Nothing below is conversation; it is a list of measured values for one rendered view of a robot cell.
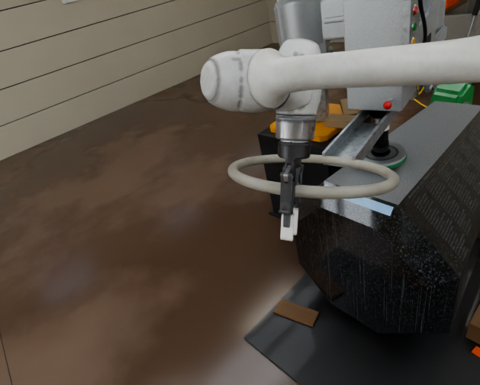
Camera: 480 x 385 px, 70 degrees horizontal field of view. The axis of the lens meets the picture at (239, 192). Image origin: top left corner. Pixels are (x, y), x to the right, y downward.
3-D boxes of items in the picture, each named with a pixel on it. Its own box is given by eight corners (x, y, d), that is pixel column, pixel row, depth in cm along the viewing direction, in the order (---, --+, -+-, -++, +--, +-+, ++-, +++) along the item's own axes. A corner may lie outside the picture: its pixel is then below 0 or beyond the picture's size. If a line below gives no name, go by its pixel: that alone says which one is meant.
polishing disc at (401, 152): (415, 159, 149) (416, 156, 148) (368, 171, 150) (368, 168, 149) (392, 140, 167) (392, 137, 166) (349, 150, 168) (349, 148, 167)
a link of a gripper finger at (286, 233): (294, 212, 80) (294, 213, 80) (292, 240, 82) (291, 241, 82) (282, 211, 82) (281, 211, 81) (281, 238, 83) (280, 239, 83)
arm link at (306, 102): (294, 113, 84) (253, 113, 76) (297, 45, 80) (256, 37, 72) (330, 114, 76) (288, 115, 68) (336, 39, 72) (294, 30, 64)
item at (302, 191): (281, 156, 135) (281, 149, 135) (417, 175, 107) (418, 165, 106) (192, 178, 98) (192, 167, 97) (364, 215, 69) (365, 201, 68)
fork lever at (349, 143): (375, 95, 168) (376, 85, 165) (419, 95, 157) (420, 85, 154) (314, 163, 125) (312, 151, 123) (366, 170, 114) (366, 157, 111)
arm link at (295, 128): (320, 114, 79) (317, 140, 81) (281, 113, 83) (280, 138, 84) (312, 116, 71) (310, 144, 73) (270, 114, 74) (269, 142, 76)
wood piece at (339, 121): (324, 126, 225) (324, 119, 222) (331, 120, 231) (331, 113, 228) (354, 129, 213) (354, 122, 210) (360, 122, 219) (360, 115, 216)
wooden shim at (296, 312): (273, 312, 206) (273, 311, 206) (281, 300, 213) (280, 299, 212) (312, 327, 193) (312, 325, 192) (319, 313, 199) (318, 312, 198)
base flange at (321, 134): (267, 131, 248) (265, 125, 246) (307, 105, 272) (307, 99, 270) (324, 143, 215) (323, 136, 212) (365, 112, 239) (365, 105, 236)
